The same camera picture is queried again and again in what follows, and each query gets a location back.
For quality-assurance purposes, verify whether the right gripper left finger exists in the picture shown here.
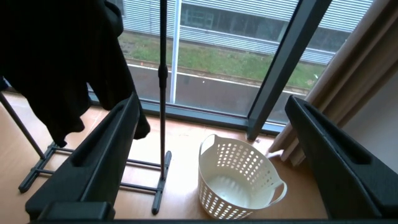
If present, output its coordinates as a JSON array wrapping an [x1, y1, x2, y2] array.
[[25, 93, 141, 220]]

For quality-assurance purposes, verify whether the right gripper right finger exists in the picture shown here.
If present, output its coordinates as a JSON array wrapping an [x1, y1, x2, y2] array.
[[284, 94, 398, 219]]

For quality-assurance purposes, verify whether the black garment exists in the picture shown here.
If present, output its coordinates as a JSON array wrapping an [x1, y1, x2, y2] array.
[[0, 0, 94, 149]]

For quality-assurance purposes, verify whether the white laundry basket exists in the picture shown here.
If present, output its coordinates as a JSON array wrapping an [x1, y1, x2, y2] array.
[[197, 133, 289, 220]]

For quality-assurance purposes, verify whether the black clothes rack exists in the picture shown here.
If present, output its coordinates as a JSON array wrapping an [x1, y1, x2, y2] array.
[[0, 0, 173, 216]]

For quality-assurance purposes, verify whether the beige curtain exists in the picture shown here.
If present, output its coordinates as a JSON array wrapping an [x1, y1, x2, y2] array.
[[267, 0, 398, 167]]

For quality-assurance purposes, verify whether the window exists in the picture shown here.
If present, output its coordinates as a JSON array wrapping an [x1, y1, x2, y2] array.
[[0, 0, 374, 141]]

